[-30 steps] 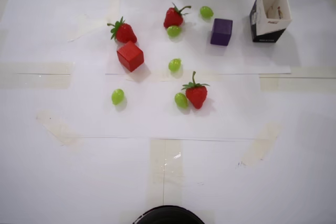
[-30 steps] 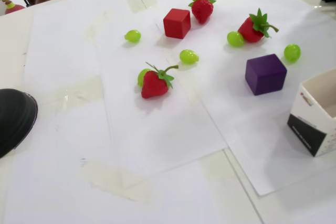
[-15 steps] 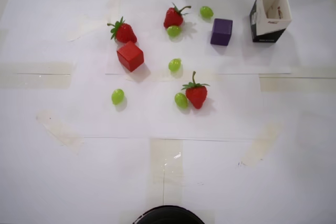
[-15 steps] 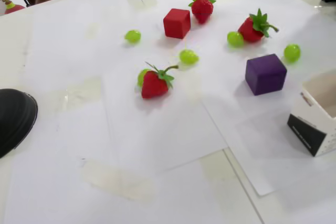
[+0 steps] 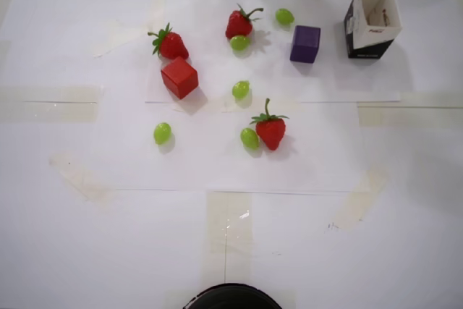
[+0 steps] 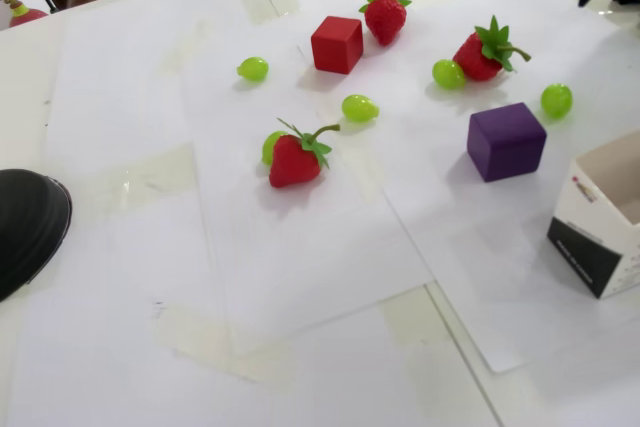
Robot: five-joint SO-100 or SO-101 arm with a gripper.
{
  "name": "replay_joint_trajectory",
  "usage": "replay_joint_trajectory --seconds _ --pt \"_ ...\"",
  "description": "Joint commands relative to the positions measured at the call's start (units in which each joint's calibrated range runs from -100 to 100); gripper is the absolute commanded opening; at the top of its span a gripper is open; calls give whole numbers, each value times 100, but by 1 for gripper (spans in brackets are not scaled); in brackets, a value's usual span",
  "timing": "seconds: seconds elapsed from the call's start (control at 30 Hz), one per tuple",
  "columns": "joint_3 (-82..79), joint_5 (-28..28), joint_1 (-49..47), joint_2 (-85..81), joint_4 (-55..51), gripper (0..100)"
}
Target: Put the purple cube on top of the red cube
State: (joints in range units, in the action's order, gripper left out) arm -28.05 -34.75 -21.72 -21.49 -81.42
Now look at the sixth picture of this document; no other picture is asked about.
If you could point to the purple wooden cube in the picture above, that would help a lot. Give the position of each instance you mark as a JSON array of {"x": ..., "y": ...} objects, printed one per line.
[{"x": 505, "y": 144}]

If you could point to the red wooden cube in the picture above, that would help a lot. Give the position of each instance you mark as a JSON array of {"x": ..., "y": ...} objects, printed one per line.
[{"x": 336, "y": 47}]

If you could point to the green plastic grape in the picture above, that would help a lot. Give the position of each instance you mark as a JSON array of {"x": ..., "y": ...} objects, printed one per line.
[
  {"x": 358, "y": 107},
  {"x": 447, "y": 74},
  {"x": 252, "y": 69},
  {"x": 556, "y": 100},
  {"x": 271, "y": 146}
]

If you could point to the white and black open carton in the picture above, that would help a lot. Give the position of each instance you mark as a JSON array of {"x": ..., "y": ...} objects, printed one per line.
[{"x": 585, "y": 232}]

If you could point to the long-stemmed red plastic strawberry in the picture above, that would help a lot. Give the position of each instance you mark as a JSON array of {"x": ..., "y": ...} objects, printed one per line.
[{"x": 295, "y": 164}]

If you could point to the red fire extinguisher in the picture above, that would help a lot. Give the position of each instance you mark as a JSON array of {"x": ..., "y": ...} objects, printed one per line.
[{"x": 27, "y": 17}]

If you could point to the black round dome object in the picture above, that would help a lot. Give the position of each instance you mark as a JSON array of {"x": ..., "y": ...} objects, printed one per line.
[{"x": 27, "y": 232}]

